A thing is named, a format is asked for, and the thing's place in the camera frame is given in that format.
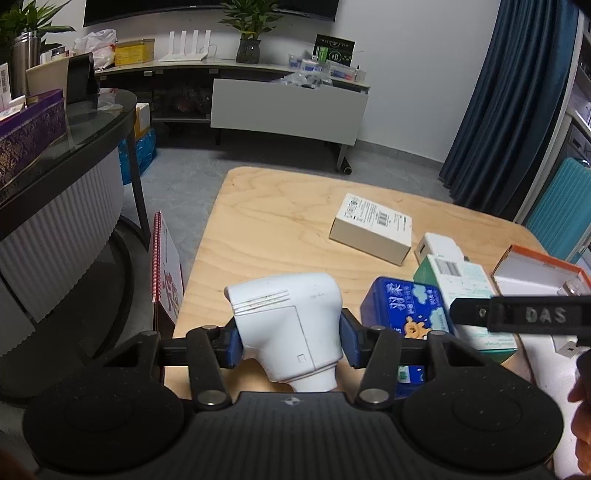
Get blue cartoon tin box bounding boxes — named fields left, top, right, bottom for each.
left=360, top=276, right=455, bottom=400

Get white adapter box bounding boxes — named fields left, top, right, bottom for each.
left=329, top=192, right=413, bottom=267

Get clear plastic bags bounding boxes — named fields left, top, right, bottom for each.
left=270, top=71, right=333, bottom=90

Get small white charger adapter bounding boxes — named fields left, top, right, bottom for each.
left=414, top=232, right=465, bottom=266

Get pile of small packets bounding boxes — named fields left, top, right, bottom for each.
left=288, top=53, right=365, bottom=84

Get purple patterned box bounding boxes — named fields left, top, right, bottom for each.
left=0, top=89, right=68, bottom=190

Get person's right hand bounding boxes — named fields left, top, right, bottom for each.
left=569, top=364, right=591, bottom=476

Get long low tv cabinet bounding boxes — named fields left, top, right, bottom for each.
left=95, top=60, right=370, bottom=174

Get black television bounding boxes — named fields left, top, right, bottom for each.
left=83, top=0, right=340, bottom=26

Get green and white carton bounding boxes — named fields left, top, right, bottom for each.
left=412, top=254, right=518, bottom=354

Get black box with green print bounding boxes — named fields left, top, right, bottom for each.
left=314, top=33, right=356, bottom=65

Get black stand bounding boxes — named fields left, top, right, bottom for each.
left=67, top=53, right=100, bottom=109

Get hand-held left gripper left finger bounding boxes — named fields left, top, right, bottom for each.
left=104, top=323, right=243, bottom=412

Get leafy green table plant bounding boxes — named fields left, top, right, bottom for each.
left=0, top=0, right=75, bottom=47

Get teal suitcase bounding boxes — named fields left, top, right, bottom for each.
left=526, top=157, right=591, bottom=264

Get red spiral calendar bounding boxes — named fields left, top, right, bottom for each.
left=151, top=211, right=185, bottom=333

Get white elbow plug device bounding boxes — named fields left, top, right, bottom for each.
left=224, top=272, right=345, bottom=393

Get yellow box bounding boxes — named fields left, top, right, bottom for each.
left=114, top=38, right=155, bottom=66

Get white router with antennas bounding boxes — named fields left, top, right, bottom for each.
left=159, top=30, right=213, bottom=63

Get white plastic bag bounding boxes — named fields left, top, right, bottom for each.
left=73, top=29, right=117, bottom=70

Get orange and white cardboard box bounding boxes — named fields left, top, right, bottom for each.
left=490, top=244, right=591, bottom=356

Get white and yellow carton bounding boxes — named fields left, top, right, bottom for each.
left=134, top=102, right=153, bottom=139

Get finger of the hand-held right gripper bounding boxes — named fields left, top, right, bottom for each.
left=450, top=298, right=494, bottom=329

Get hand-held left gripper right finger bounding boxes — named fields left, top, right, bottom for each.
left=339, top=308, right=485, bottom=411

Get blue storage bag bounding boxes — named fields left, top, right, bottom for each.
left=117, top=129, right=158, bottom=185

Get stainless steel tumbler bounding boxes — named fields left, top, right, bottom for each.
left=11, top=31, right=42, bottom=100

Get dark blue curtain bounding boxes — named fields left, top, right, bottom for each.
left=438, top=0, right=583, bottom=222

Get dark glass-top round table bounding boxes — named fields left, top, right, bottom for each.
left=0, top=88, right=160, bottom=407

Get potted plant in dark vase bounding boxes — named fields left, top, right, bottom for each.
left=218, top=0, right=282, bottom=64

